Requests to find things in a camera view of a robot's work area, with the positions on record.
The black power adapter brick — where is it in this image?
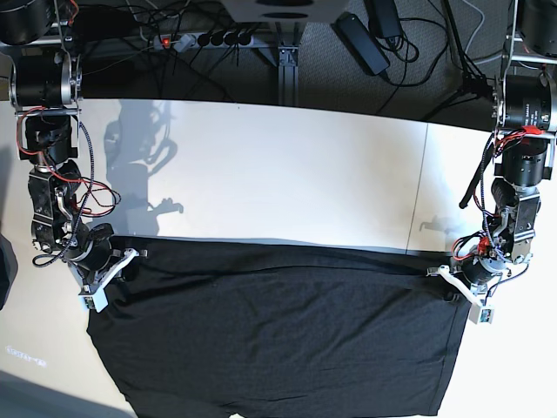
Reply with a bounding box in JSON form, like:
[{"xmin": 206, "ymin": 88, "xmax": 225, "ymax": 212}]
[{"xmin": 332, "ymin": 12, "xmax": 390, "ymax": 76}]

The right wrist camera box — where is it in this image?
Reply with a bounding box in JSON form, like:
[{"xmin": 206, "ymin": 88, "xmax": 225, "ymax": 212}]
[{"xmin": 78, "ymin": 288, "xmax": 108, "ymax": 313}]

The dark grey T-shirt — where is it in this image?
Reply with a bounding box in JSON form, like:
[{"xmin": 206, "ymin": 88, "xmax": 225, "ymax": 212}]
[{"xmin": 87, "ymin": 237, "xmax": 469, "ymax": 417}]

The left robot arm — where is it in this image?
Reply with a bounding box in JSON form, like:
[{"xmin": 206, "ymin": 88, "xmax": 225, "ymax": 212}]
[{"xmin": 425, "ymin": 1, "xmax": 556, "ymax": 313}]

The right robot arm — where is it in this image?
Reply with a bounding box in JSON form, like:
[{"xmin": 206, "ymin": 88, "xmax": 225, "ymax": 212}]
[{"xmin": 1, "ymin": 1, "xmax": 147, "ymax": 312}]

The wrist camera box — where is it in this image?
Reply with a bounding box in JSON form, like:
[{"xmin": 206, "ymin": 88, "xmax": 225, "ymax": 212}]
[
  {"xmin": 468, "ymin": 305, "xmax": 495, "ymax": 325},
  {"xmin": 78, "ymin": 288, "xmax": 108, "ymax": 313}
]

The grey power strip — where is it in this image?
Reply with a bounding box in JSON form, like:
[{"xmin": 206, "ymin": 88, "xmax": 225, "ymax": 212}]
[{"xmin": 148, "ymin": 30, "xmax": 258, "ymax": 53}]

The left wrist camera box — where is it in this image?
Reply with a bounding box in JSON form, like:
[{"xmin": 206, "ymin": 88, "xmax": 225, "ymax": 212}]
[{"xmin": 468, "ymin": 305, "xmax": 495, "ymax": 325}]

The black tripod stand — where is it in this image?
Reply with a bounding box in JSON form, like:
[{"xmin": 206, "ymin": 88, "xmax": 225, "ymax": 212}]
[{"xmin": 421, "ymin": 0, "xmax": 494, "ymax": 122}]

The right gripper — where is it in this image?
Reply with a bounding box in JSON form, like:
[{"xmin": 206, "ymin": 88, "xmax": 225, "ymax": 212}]
[{"xmin": 64, "ymin": 224, "xmax": 148, "ymax": 296}]

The grey cable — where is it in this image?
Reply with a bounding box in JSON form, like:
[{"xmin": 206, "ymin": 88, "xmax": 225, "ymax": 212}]
[{"xmin": 452, "ymin": 0, "xmax": 514, "ymax": 66}]

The aluminium frame post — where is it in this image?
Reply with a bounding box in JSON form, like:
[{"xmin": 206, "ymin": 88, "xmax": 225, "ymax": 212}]
[{"xmin": 256, "ymin": 22, "xmax": 307, "ymax": 107}]

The black object at left edge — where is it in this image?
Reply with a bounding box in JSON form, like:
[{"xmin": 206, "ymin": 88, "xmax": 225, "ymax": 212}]
[{"xmin": 0, "ymin": 236, "xmax": 18, "ymax": 309}]

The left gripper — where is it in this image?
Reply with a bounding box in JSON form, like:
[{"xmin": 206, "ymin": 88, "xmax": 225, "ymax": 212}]
[{"xmin": 426, "ymin": 253, "xmax": 509, "ymax": 307}]

